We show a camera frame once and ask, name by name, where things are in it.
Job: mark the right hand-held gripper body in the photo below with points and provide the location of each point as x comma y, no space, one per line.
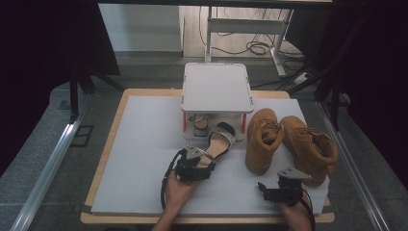
290,192

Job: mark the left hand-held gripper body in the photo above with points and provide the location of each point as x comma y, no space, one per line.
186,170

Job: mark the tan suede boot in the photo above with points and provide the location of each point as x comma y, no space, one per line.
260,150
304,150

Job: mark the white two-tier shoe rack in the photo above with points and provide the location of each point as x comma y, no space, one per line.
216,86

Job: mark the person's left hand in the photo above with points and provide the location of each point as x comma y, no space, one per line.
176,194

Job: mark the person's right hand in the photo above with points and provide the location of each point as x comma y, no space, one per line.
298,218

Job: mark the white foam board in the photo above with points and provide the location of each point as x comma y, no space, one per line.
138,160

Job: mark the black metal stand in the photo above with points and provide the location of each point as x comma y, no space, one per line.
335,109

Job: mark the white power strip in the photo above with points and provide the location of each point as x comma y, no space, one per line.
301,78

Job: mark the black tripod stand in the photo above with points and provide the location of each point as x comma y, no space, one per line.
73,96

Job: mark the dark curtain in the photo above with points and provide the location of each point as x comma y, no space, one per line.
38,64
378,80

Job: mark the aluminium rail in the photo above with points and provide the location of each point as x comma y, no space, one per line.
48,173
352,173

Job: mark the white desk frame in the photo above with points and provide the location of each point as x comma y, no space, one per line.
247,25

